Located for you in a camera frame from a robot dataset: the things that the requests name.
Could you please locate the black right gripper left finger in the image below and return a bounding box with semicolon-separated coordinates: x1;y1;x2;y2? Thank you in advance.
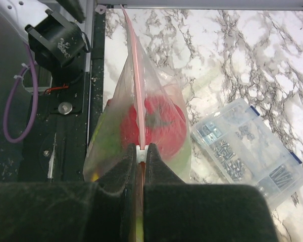
0;145;136;241

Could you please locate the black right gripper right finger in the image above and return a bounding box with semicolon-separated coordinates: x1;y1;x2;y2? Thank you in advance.
143;144;278;241

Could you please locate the green cabbage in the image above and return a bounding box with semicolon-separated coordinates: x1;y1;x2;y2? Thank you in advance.
90;111;122;181

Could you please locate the red tomato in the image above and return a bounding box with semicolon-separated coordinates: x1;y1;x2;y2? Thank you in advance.
120;95;187;160

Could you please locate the clear zip top bag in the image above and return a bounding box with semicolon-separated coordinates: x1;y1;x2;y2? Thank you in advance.
82;4;193;185

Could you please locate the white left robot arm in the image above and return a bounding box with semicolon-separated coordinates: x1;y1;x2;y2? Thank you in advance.
0;1;90;85

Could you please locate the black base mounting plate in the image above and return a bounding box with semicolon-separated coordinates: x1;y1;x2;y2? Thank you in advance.
0;7;107;184

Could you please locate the clear plastic screw box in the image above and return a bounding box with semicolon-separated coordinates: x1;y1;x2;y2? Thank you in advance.
191;98;303;210

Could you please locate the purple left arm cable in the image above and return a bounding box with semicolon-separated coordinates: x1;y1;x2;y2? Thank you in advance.
3;47;39;144

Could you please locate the aluminium rail frame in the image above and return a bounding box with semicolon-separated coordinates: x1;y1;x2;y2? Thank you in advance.
83;0;303;74

